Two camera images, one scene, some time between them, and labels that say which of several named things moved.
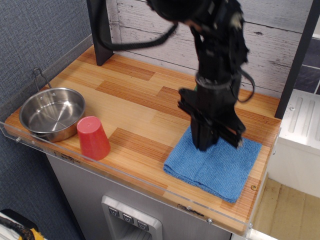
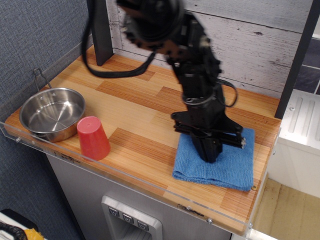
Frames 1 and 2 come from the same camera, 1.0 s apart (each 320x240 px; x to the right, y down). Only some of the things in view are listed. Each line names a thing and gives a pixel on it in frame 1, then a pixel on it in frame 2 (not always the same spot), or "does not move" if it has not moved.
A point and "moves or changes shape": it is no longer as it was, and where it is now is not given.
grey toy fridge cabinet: x=104 y=207 does not move
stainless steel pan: x=52 y=113 does not move
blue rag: x=222 y=170 moves or changes shape
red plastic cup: x=94 y=143 does not move
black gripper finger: x=211 y=137 -> x=214 y=147
